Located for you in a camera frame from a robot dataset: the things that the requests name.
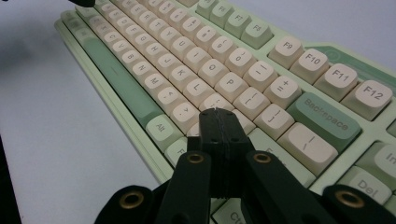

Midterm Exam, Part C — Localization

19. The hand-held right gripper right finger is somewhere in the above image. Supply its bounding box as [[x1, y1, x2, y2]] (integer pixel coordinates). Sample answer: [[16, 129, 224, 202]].
[[215, 107, 255, 199]]

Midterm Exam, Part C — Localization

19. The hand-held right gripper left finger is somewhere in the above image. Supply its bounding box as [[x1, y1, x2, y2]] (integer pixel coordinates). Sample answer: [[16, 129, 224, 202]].
[[187, 107, 230, 199]]

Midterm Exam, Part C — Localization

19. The green and cream mechanical keyboard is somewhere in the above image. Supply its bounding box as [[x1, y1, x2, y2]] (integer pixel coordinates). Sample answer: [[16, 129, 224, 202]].
[[54, 0, 396, 224]]

